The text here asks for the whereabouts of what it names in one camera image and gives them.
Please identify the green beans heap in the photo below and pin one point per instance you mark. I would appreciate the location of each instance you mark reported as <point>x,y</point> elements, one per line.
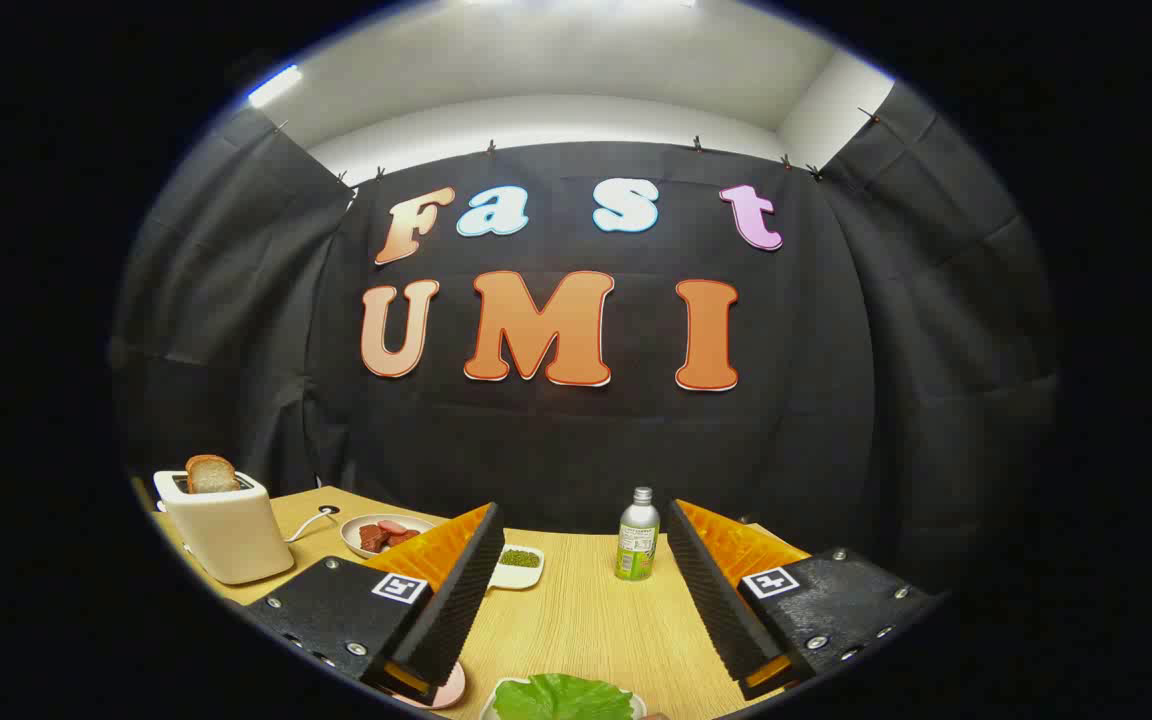
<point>519,558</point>

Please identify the pink plate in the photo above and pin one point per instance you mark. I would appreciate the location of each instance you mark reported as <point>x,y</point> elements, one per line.
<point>448,690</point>

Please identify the black backdrop cloth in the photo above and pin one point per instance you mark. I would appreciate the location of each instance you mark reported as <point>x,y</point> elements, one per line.
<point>586,450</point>

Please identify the green lettuce leaf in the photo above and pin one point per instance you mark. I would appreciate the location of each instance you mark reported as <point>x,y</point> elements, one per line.
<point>561,698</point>

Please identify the white divided dish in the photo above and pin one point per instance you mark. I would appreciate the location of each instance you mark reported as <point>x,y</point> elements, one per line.
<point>516,576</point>

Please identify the browned bread slice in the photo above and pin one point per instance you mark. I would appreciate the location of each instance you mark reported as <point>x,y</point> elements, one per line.
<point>212,475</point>

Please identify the white toaster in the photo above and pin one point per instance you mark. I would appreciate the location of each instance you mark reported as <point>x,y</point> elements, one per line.
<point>231,535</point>

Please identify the ceiling light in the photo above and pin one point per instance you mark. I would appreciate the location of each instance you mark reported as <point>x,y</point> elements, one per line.
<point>274,86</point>

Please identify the brown meat piece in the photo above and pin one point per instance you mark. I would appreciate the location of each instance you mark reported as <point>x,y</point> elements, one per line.
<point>404,537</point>
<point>372,539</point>

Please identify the round white plate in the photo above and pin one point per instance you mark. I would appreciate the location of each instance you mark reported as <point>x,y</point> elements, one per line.
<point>351,535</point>

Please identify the green label metal bottle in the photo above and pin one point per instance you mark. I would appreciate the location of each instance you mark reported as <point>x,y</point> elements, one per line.
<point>637,545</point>

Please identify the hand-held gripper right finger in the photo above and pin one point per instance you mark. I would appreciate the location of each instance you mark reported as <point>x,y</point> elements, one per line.
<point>711,590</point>

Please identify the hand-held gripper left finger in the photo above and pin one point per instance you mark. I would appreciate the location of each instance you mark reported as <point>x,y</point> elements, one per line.
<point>466,590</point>

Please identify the rounded square white plate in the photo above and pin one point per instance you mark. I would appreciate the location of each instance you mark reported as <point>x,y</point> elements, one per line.
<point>487,710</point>

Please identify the red sausage slice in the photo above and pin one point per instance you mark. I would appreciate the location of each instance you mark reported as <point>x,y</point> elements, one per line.
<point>391,525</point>

